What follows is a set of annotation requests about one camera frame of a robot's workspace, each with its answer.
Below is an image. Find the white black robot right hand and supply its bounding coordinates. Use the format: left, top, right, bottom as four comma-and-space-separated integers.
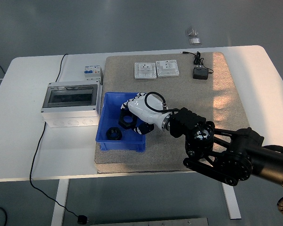
119, 92, 167, 135

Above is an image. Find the large black hex nut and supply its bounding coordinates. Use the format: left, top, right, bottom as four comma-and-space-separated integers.
117, 109, 138, 130

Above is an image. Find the small black hex nut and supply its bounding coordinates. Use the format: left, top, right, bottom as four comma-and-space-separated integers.
106, 127, 124, 141

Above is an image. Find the blue plastic box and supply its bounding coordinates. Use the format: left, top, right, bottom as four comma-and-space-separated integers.
95, 91, 149, 152

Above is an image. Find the grey electrical distribution box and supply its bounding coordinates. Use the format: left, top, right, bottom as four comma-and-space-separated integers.
41, 80, 102, 128

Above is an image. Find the grey-brown mat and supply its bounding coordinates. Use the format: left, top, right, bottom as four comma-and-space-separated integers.
94, 51, 251, 174

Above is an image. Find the white blue circuit breaker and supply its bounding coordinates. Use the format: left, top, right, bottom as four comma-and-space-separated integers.
82, 65, 103, 82

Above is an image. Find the black power adapter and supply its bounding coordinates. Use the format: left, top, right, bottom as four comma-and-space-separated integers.
192, 66, 209, 80

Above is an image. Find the open silver floor outlet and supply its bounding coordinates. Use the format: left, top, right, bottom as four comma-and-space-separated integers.
185, 27, 199, 37

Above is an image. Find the white table leg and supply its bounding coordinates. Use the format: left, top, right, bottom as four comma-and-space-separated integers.
220, 182, 241, 220
51, 179, 70, 226

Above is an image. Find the black adapter cord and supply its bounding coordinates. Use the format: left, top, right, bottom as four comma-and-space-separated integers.
181, 51, 214, 75

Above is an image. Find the long black cable with plug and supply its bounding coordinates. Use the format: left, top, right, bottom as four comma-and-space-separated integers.
29, 53, 88, 225

